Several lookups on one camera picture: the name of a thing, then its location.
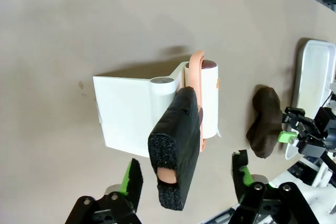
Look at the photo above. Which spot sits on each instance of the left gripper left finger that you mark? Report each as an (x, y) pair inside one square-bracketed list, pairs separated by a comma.
[(132, 182)]

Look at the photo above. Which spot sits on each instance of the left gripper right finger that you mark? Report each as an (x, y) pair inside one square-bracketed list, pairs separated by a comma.
[(242, 179)]

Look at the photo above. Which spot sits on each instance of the dark brown microfiber cloth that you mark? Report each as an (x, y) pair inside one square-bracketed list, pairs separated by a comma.
[(265, 124)]

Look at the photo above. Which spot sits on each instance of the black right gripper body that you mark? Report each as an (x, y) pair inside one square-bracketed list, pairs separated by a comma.
[(317, 142)]

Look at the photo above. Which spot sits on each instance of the white lint roller holder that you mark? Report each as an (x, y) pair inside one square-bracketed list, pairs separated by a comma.
[(126, 113)]

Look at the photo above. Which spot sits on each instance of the peach lint roller black grip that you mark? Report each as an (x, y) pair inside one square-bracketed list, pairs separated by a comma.
[(181, 134)]

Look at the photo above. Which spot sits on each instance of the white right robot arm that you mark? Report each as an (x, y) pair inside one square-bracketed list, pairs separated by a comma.
[(324, 174)]

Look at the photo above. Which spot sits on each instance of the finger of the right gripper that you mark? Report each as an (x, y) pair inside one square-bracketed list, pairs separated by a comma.
[(295, 117), (286, 136)]

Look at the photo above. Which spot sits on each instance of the white plastic tray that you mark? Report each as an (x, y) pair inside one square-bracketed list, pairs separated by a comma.
[(312, 77)]

